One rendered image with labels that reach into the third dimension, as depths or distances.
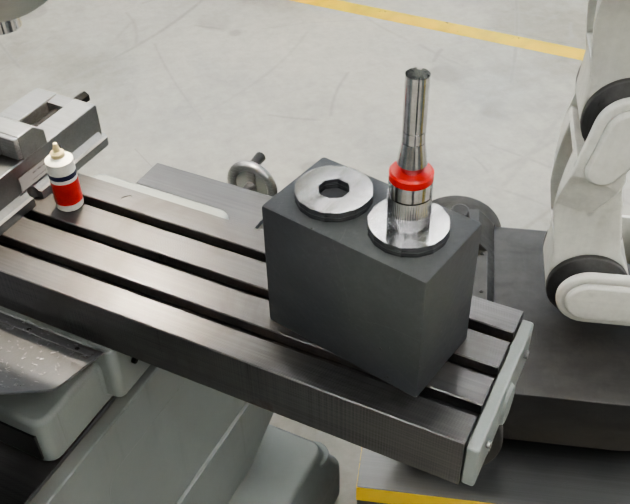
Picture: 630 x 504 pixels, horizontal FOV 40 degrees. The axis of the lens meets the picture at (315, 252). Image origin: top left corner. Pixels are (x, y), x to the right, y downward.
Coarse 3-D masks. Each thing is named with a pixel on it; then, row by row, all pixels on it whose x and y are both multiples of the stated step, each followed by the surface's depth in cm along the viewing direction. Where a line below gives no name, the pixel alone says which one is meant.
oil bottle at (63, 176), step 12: (48, 156) 125; (60, 156) 124; (72, 156) 125; (48, 168) 124; (60, 168) 124; (72, 168) 125; (60, 180) 125; (72, 180) 126; (60, 192) 126; (72, 192) 127; (60, 204) 128; (72, 204) 128
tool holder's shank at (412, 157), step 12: (408, 72) 83; (420, 72) 83; (408, 84) 83; (420, 84) 82; (408, 96) 83; (420, 96) 83; (408, 108) 84; (420, 108) 84; (408, 120) 85; (420, 120) 85; (408, 132) 86; (420, 132) 86; (408, 144) 87; (420, 144) 87; (408, 156) 87; (420, 156) 88; (408, 168) 88; (420, 168) 88
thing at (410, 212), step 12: (396, 192) 90; (408, 192) 89; (420, 192) 89; (432, 192) 91; (396, 204) 91; (408, 204) 90; (420, 204) 90; (396, 216) 92; (408, 216) 91; (420, 216) 92; (396, 228) 93; (408, 228) 92; (420, 228) 93
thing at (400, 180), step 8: (392, 168) 90; (424, 168) 90; (432, 168) 90; (392, 176) 89; (400, 176) 89; (408, 176) 89; (416, 176) 89; (424, 176) 89; (432, 176) 89; (400, 184) 89; (408, 184) 88; (416, 184) 88; (424, 184) 89
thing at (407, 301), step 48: (288, 192) 101; (336, 192) 101; (384, 192) 101; (288, 240) 100; (336, 240) 95; (384, 240) 92; (432, 240) 92; (288, 288) 105; (336, 288) 99; (384, 288) 94; (432, 288) 91; (336, 336) 104; (384, 336) 99; (432, 336) 97
